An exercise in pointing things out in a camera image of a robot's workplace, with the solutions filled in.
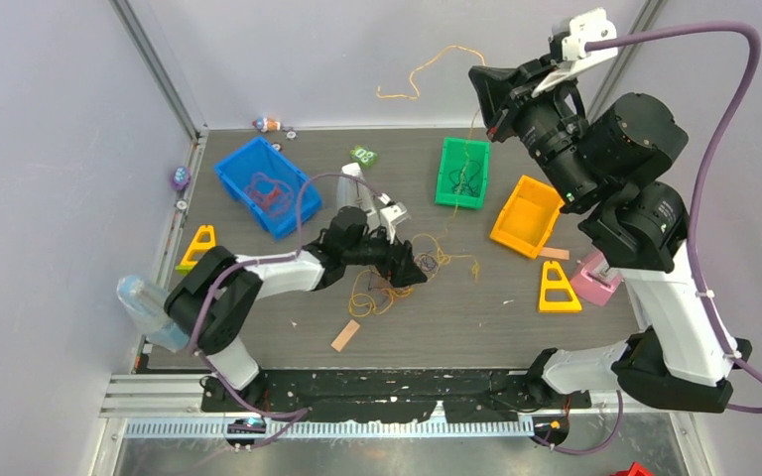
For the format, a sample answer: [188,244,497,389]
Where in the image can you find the green number tile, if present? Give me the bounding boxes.
[350,146,378,168]

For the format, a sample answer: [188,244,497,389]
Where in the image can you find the yellow triangle block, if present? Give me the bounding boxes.
[175,224,217,276]
[537,261,582,313]

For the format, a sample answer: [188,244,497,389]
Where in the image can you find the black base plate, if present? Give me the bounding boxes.
[200,367,592,425]

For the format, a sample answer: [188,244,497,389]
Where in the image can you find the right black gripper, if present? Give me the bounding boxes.
[468,51,599,209]

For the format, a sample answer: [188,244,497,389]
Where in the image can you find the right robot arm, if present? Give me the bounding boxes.
[468,57,752,414]

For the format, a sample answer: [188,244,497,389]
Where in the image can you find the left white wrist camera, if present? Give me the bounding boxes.
[378,202,410,244]

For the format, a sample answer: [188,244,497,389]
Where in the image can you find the pink metronome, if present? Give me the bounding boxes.
[570,250,623,306]

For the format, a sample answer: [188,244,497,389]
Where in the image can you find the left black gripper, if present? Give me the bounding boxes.
[343,222,426,287]

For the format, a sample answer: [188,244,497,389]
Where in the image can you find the right yellow triangle block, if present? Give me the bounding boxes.
[537,261,582,313]

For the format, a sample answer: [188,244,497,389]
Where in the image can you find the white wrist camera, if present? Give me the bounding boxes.
[532,7,618,97]
[378,202,410,244]

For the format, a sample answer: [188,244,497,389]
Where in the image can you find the tan block by bin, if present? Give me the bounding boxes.
[539,247,571,261]

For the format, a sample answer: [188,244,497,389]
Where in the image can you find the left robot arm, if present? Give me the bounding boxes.
[163,206,428,411]

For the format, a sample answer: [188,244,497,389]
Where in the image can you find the green plastic bin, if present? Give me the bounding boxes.
[435,137,490,209]

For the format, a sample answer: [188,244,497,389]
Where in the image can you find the small figurine toy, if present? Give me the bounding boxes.
[251,117,282,134]

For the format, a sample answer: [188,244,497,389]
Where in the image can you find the yellow thin cable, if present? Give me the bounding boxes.
[347,44,487,320]

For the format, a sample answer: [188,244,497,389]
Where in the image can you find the left yellow triangle block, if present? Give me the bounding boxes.
[175,224,217,276]

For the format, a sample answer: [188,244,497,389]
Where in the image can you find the purple small toy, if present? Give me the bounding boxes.
[171,166,191,192]

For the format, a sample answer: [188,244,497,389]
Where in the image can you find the orange plastic bin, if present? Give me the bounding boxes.
[489,176,564,259]

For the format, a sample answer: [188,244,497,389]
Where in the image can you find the tan wooden stick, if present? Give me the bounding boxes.
[330,319,360,352]

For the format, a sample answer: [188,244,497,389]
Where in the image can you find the white metronome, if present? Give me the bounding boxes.
[336,163,380,230]

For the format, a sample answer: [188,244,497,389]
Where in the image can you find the blue transparent metronome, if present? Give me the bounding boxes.
[116,275,190,352]

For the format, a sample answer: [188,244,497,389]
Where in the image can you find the blue plastic bin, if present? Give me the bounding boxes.
[213,137,323,240]

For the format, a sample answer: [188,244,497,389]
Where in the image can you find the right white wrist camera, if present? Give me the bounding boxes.
[532,7,618,97]

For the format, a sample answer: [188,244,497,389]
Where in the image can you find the red object at corner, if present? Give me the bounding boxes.
[610,462,654,476]

